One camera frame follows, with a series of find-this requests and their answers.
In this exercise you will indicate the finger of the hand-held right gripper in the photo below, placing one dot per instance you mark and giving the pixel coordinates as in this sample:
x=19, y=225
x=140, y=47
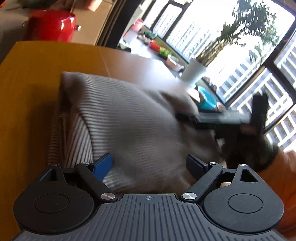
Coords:
x=187, y=117

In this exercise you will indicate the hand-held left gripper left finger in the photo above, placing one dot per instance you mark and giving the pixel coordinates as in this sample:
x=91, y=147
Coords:
x=103, y=166

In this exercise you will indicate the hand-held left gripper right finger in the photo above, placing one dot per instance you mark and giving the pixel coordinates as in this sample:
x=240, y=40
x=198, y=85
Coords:
x=196, y=168

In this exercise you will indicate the grey striped garment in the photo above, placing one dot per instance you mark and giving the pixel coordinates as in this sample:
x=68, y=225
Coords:
x=129, y=120

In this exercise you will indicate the person's right hand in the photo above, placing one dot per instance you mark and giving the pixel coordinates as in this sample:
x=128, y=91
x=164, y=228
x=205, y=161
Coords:
x=248, y=129

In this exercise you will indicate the blue basin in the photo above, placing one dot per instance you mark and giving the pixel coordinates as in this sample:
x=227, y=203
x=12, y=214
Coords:
x=208, y=98

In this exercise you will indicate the white plant pot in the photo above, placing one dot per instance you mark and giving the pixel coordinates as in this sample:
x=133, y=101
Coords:
x=193, y=71

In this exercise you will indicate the green leafy vegetables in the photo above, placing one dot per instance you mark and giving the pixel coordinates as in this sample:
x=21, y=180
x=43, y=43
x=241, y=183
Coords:
x=149, y=34

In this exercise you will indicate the tall bamboo plant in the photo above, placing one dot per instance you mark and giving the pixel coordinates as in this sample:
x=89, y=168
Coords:
x=242, y=30

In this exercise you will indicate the pink basin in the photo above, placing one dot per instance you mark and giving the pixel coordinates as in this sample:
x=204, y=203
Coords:
x=138, y=25

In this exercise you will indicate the brown curtain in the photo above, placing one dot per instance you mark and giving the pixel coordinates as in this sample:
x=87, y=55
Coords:
x=111, y=23

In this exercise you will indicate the beige box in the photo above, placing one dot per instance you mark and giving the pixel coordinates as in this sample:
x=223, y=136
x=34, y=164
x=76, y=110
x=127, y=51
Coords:
x=92, y=20

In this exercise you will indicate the red pot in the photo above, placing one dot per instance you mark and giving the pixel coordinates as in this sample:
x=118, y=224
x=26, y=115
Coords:
x=50, y=25

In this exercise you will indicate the black window frame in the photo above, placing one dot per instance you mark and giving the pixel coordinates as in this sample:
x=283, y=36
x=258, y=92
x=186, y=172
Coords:
x=272, y=64

